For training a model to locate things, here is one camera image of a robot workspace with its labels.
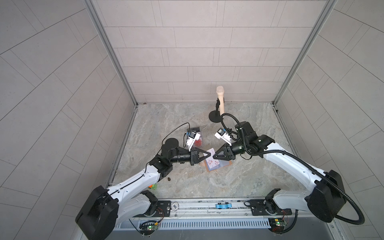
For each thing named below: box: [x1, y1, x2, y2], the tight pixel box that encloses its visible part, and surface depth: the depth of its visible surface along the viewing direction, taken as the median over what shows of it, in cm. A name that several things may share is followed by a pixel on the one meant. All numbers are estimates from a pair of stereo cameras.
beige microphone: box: [216, 85, 225, 116], surface depth 93 cm
